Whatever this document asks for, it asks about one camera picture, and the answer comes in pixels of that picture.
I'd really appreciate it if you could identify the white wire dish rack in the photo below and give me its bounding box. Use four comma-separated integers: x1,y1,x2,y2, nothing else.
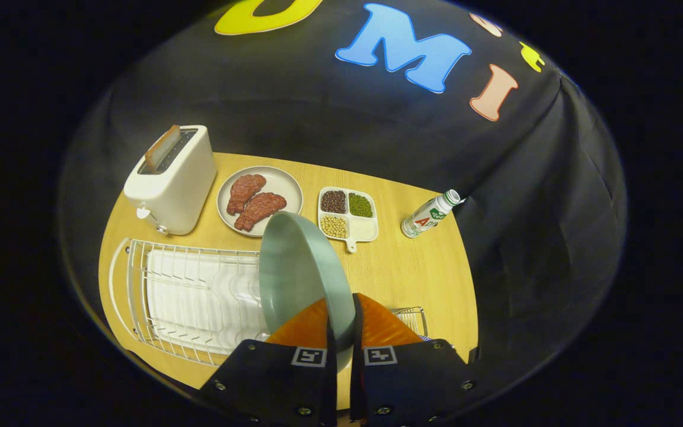
108,237,271,367

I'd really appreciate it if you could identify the beige round plate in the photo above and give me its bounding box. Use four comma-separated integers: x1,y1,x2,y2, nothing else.
216,165,304,238

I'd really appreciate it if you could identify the black backdrop cloth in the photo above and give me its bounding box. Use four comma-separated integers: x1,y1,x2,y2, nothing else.
60,0,627,386

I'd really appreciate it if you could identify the pile of yellow soybeans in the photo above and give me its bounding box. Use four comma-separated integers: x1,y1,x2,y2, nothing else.
321,215,348,239

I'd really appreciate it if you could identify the white divided tray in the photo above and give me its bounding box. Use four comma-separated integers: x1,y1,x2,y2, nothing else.
317,186,379,254

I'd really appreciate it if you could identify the pale green plate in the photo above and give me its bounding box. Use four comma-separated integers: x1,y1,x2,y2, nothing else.
258,212,357,373

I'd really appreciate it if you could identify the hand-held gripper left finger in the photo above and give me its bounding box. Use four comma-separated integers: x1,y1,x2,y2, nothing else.
199,298,337,427

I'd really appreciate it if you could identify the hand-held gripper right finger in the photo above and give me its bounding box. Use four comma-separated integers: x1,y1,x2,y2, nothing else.
350,293,478,427

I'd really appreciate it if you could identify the white toaster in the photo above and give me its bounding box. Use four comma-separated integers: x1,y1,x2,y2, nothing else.
123,125,218,236

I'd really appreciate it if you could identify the white and green drink bottle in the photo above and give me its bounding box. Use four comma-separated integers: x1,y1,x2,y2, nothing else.
401,189,462,239

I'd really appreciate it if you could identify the red meat slice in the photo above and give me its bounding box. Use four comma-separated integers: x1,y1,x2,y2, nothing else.
226,174,267,216
234,192,288,232

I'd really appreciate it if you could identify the slice of toast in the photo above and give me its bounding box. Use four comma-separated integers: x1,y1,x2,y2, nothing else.
144,125,181,173

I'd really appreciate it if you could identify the pile of green mung beans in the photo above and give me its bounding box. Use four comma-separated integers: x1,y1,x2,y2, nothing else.
349,193,374,218

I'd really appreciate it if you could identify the pile of dark red beans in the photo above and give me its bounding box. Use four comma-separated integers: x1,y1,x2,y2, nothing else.
321,190,347,214

